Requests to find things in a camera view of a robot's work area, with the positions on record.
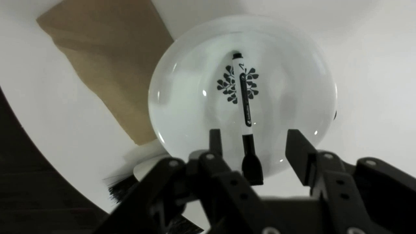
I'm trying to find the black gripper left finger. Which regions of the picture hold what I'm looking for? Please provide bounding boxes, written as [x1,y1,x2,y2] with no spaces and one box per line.
[94,129,267,234]

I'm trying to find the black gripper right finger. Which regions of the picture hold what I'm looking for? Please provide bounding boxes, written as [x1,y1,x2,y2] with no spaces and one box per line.
[285,129,416,234]

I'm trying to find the white bowl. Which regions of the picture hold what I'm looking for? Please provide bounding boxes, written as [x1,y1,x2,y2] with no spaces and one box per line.
[148,16,337,177]

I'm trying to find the round white table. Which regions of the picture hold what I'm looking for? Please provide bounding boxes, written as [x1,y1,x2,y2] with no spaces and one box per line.
[0,0,416,211]

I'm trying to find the brown paper napkin upper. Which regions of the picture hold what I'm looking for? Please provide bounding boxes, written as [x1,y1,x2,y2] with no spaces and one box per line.
[38,0,173,146]

